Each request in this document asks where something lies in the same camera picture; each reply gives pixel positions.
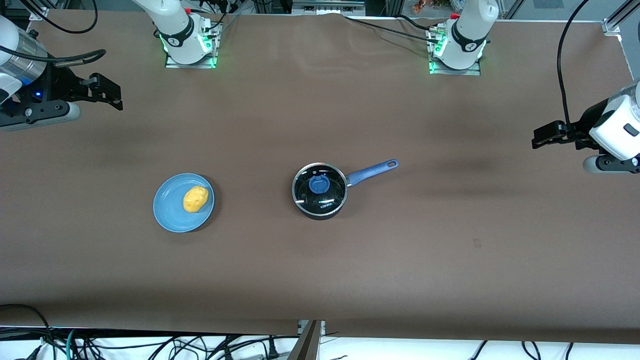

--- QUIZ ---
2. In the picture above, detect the yellow potato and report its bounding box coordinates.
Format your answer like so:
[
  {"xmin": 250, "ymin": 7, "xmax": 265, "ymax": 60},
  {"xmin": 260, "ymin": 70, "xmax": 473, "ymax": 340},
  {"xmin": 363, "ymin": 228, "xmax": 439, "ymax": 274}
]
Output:
[{"xmin": 182, "ymin": 185, "xmax": 210, "ymax": 214}]

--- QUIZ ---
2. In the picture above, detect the glass lid with blue knob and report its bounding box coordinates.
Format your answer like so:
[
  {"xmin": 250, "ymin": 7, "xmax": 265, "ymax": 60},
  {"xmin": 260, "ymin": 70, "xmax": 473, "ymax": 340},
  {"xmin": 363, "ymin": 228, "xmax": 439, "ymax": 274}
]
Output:
[{"xmin": 292, "ymin": 162, "xmax": 348, "ymax": 216}]

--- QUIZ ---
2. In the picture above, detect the blue round plate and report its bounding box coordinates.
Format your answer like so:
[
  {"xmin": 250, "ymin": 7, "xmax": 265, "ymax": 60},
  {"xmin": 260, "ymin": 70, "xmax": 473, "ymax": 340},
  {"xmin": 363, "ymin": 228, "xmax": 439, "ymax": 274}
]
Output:
[{"xmin": 152, "ymin": 173, "xmax": 216, "ymax": 234}]

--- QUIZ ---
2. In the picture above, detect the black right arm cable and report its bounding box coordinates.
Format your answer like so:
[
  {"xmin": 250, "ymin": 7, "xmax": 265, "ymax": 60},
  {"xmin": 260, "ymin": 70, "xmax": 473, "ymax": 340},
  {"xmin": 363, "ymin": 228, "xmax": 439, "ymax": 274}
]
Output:
[{"xmin": 0, "ymin": 0, "xmax": 107, "ymax": 68}]

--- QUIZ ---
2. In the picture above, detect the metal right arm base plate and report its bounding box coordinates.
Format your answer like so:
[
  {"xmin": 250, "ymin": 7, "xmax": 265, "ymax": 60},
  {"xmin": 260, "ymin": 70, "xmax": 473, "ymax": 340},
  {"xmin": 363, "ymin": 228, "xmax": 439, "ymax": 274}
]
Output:
[{"xmin": 164, "ymin": 20, "xmax": 221, "ymax": 70}]

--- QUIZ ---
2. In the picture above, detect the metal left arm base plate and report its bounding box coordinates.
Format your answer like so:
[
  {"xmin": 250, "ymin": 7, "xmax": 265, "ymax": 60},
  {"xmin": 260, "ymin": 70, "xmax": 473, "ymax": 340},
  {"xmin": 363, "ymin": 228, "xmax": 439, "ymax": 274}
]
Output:
[{"xmin": 427, "ymin": 25, "xmax": 482, "ymax": 77}]

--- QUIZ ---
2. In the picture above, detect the dark saucepan with blue handle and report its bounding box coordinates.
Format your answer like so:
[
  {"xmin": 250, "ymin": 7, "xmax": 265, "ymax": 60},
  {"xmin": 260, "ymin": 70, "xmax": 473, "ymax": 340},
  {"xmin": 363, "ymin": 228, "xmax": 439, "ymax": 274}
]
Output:
[{"xmin": 291, "ymin": 159, "xmax": 400, "ymax": 221}]

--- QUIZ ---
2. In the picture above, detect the black table cable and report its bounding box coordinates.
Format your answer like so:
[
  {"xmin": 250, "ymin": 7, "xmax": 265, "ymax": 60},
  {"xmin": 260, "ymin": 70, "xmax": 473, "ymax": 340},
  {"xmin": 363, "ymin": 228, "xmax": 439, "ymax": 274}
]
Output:
[
  {"xmin": 397, "ymin": 14, "xmax": 438, "ymax": 31},
  {"xmin": 344, "ymin": 15, "xmax": 441, "ymax": 46}
]

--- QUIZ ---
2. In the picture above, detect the black floor cable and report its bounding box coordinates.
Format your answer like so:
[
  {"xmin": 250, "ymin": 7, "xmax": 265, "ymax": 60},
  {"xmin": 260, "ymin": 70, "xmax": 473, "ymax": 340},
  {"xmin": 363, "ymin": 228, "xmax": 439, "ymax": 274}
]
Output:
[{"xmin": 0, "ymin": 303, "xmax": 53, "ymax": 360}]

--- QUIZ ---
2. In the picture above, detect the aluminium frame rail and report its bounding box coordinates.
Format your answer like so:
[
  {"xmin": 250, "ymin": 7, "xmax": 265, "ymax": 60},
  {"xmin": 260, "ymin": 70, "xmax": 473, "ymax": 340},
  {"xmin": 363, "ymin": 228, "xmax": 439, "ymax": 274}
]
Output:
[{"xmin": 292, "ymin": 0, "xmax": 366, "ymax": 16}]

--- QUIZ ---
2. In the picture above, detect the grey metal table bracket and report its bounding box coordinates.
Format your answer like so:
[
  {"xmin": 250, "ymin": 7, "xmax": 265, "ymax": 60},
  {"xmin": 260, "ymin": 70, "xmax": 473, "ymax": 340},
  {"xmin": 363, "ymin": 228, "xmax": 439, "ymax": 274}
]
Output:
[{"xmin": 287, "ymin": 320, "xmax": 326, "ymax": 360}]

